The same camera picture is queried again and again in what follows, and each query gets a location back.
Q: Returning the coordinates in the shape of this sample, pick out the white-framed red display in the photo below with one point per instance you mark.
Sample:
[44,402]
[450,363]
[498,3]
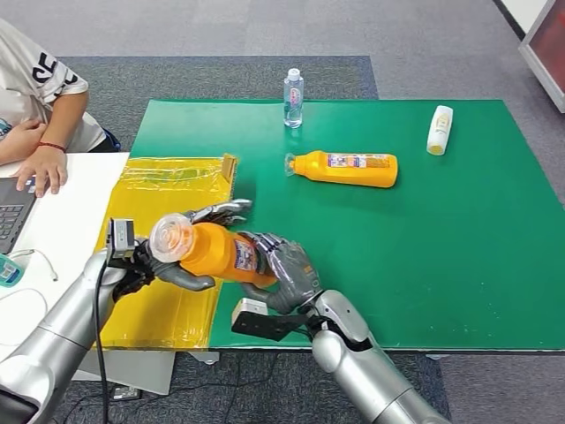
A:
[549,44]

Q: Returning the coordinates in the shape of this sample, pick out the dark laptop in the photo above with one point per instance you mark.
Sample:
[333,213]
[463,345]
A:
[10,219]

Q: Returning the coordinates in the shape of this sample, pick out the small white bottle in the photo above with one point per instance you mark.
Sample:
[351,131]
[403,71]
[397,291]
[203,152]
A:
[440,131]

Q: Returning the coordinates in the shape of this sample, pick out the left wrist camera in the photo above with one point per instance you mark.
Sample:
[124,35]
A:
[121,237]

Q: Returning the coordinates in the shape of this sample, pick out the clear water bottle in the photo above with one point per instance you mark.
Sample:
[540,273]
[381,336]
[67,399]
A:
[293,102]

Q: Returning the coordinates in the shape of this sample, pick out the person's left hand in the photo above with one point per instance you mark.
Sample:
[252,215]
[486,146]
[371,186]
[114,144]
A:
[45,168]

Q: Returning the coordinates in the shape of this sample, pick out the orange bottle with clear cap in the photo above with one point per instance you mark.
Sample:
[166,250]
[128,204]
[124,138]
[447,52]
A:
[212,251]
[353,174]

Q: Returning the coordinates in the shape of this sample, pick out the person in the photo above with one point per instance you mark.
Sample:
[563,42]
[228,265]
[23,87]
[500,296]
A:
[26,82]

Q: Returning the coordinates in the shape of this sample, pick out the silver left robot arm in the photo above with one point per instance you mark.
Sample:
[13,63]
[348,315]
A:
[57,327]

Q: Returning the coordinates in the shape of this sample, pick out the person's right forearm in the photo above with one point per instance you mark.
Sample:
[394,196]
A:
[7,151]

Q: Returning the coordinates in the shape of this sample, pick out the teal handheld device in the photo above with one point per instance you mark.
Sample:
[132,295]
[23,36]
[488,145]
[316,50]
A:
[7,271]

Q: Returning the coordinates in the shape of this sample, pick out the person's right hand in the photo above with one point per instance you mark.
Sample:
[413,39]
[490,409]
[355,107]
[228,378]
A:
[24,136]

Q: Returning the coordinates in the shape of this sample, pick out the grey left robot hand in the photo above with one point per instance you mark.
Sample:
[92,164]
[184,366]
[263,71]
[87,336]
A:
[185,280]

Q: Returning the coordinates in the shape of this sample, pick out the black power adapter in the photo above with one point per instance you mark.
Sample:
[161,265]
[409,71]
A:
[126,393]

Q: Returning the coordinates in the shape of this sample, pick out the green table mat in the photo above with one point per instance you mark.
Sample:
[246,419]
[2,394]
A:
[441,246]

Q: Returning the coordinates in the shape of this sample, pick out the yellow plastic-wrapped cardboard sheet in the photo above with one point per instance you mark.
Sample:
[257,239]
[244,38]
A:
[155,187]

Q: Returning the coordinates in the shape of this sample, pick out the person's left forearm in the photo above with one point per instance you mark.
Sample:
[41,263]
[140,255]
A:
[64,117]

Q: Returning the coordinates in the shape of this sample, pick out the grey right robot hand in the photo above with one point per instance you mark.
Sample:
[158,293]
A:
[291,275]

